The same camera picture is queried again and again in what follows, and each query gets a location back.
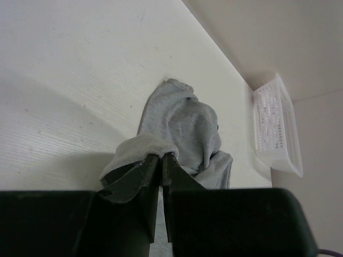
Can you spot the white plastic basket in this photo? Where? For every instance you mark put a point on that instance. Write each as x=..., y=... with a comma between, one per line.
x=276, y=137

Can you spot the grey tank top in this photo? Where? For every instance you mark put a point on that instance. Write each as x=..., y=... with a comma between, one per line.
x=175, y=121

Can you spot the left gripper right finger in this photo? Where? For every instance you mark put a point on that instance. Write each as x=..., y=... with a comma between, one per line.
x=239, y=222

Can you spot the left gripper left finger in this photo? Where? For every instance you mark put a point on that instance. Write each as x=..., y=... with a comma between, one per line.
x=118, y=220

